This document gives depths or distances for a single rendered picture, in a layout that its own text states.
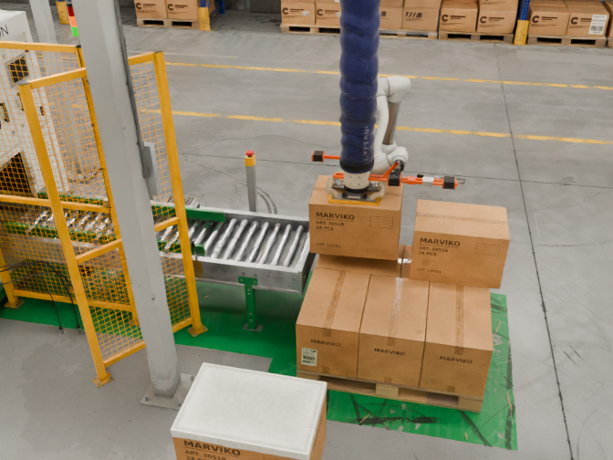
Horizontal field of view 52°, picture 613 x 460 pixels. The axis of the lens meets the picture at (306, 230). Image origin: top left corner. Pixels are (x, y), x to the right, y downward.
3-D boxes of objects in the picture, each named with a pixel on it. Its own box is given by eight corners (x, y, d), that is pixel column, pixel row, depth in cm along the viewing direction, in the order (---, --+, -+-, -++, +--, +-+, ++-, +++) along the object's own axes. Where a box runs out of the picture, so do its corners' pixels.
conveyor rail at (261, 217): (48, 212, 532) (43, 193, 521) (52, 209, 536) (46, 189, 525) (316, 242, 490) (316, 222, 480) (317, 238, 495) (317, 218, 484)
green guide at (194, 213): (38, 202, 517) (36, 193, 512) (46, 195, 525) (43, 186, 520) (224, 222, 488) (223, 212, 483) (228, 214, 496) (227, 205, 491)
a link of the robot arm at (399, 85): (368, 161, 506) (393, 156, 513) (377, 172, 495) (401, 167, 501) (380, 73, 456) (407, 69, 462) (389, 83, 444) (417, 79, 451)
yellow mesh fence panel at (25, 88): (98, 387, 421) (14, 88, 305) (91, 379, 428) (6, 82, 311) (207, 329, 468) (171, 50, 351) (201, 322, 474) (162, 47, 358)
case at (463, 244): (409, 278, 428) (414, 230, 406) (412, 245, 461) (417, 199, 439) (500, 288, 418) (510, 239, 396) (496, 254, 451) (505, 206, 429)
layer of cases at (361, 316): (296, 369, 414) (295, 323, 392) (324, 277, 495) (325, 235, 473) (483, 397, 393) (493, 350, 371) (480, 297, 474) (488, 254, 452)
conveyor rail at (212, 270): (3, 256, 479) (-5, 235, 468) (6, 252, 483) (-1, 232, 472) (297, 294, 438) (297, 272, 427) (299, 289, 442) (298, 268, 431)
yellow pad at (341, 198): (327, 203, 413) (327, 195, 410) (329, 194, 421) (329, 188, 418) (379, 206, 407) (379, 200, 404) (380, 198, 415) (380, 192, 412)
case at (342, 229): (309, 253, 434) (307, 203, 413) (319, 222, 467) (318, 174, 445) (397, 260, 424) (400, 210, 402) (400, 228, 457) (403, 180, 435)
